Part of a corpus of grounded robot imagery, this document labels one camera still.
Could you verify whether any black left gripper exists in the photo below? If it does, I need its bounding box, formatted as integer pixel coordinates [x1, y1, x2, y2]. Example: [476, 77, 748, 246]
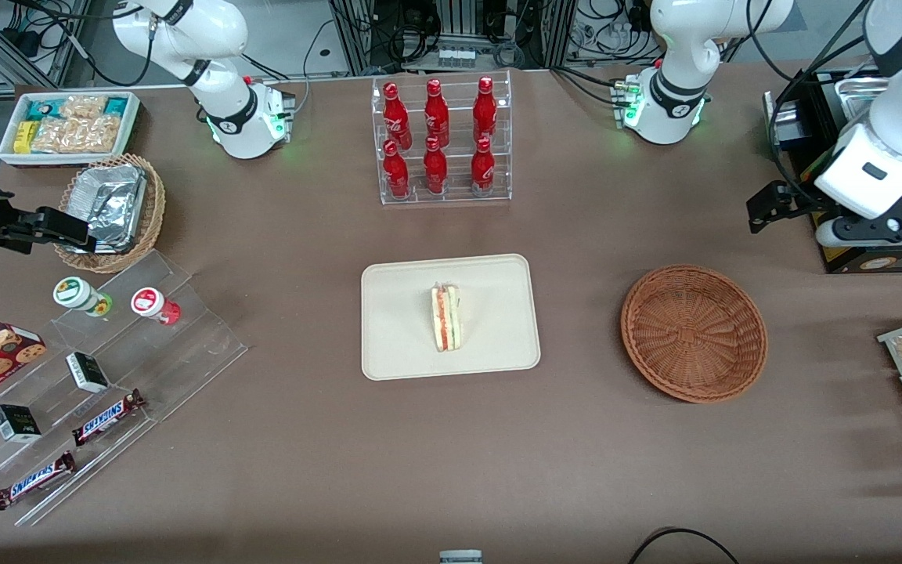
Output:
[747, 182, 851, 234]

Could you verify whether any triangular sandwich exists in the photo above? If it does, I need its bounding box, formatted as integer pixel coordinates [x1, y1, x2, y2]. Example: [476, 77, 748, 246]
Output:
[430, 283, 461, 353]

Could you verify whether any light oval wicker basket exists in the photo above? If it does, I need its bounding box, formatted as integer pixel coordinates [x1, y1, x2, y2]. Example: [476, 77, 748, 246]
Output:
[54, 154, 167, 274]

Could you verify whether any brown round wicker basket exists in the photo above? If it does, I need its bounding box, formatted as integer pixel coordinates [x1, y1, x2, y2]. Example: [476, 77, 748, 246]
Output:
[620, 265, 769, 404]

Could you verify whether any cream plastic tray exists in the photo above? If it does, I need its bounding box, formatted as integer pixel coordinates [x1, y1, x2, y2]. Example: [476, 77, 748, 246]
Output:
[361, 253, 541, 381]

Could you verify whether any green lid snack cup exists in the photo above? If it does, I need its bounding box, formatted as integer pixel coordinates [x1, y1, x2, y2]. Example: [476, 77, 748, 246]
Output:
[52, 277, 114, 317]

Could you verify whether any aluminium foil container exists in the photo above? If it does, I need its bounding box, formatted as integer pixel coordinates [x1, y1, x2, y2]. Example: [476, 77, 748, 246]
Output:
[65, 164, 148, 253]

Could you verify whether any white rectangular snack bin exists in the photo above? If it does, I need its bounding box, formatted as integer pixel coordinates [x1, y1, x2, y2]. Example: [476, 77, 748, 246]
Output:
[0, 91, 142, 168]

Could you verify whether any black food warmer cabinet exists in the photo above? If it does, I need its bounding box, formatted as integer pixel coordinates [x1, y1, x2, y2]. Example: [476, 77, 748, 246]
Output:
[763, 63, 902, 275]

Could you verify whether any large clear cracker bag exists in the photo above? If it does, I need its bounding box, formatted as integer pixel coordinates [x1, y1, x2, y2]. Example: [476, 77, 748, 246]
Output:
[32, 116, 120, 154]

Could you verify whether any red lid snack cup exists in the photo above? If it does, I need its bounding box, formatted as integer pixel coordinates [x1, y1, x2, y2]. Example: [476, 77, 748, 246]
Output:
[131, 287, 182, 326]

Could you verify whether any small black box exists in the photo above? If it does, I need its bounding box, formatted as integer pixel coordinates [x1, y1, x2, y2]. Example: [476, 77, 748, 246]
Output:
[66, 352, 110, 394]
[0, 403, 42, 444]

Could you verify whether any clear acrylic stepped display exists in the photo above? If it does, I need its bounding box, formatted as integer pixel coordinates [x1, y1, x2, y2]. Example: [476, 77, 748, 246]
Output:
[0, 249, 249, 527]

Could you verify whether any brown Snickers bar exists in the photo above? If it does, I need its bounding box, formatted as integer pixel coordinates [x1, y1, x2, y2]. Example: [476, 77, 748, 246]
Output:
[0, 450, 77, 512]
[71, 389, 146, 447]

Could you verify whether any red cola bottle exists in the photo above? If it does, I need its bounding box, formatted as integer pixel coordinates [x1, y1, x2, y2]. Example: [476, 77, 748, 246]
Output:
[383, 81, 413, 151]
[424, 78, 450, 148]
[383, 139, 410, 199]
[424, 136, 449, 195]
[471, 136, 496, 197]
[473, 76, 498, 146]

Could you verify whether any clear acrylic bottle rack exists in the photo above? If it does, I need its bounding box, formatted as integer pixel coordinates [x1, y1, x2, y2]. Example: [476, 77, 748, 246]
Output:
[371, 69, 513, 206]

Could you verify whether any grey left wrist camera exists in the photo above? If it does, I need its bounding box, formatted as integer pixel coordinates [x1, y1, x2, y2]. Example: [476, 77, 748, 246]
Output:
[815, 211, 902, 248]

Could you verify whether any black table cable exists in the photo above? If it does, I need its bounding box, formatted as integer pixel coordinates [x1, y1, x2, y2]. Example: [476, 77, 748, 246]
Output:
[627, 527, 741, 564]

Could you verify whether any aluminium equipment frame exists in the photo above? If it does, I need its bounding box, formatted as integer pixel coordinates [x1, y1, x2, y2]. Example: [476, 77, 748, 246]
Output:
[328, 0, 577, 75]

